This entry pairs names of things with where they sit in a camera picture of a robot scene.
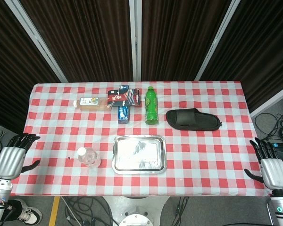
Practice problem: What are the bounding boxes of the black cable bundle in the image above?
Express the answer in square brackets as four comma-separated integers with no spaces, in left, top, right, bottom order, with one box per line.
[254,112,283,142]

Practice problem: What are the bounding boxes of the red white checkered tablecloth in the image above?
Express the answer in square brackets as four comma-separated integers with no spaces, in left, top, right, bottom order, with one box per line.
[10,81,272,197]

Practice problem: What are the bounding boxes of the black slipper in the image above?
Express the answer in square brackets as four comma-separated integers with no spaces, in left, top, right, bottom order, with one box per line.
[165,108,223,131]

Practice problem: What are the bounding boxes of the transparent water bottle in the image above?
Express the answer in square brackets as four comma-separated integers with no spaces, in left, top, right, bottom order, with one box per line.
[76,147,101,168]

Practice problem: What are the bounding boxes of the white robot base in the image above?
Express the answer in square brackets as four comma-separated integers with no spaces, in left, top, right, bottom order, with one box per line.
[101,195,170,226]

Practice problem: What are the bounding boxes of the yellow floor tape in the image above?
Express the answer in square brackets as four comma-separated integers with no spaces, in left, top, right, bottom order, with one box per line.
[48,196,61,226]

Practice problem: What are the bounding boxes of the green soda bottle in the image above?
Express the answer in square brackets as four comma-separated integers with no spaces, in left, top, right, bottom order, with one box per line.
[144,86,159,125]

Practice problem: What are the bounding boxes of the amber tea bottle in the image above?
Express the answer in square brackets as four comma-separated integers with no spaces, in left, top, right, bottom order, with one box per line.
[73,97,112,112]

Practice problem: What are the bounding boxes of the white black sneaker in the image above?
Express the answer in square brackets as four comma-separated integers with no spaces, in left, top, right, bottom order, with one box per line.
[4,199,43,226]

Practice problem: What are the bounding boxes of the dark brown partition panel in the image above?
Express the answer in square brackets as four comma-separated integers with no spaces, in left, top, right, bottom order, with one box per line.
[201,0,283,106]
[20,0,134,83]
[141,0,233,82]
[0,0,62,135]

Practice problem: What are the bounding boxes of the black red snack box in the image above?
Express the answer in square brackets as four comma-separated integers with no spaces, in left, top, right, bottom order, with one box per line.
[107,88,142,108]

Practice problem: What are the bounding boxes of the silver metal tray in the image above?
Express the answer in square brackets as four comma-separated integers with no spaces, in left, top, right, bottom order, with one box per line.
[111,135,167,175]

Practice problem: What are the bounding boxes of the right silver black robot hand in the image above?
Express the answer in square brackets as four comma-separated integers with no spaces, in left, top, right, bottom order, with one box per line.
[244,137,283,190]

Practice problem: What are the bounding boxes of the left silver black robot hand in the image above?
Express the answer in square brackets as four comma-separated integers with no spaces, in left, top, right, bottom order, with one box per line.
[0,133,41,180]

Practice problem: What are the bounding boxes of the black floor cables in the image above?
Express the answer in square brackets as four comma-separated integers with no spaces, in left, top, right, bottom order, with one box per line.
[61,196,118,226]

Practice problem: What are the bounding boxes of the blue toothpaste box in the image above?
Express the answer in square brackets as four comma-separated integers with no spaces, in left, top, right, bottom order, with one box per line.
[117,85,131,125]

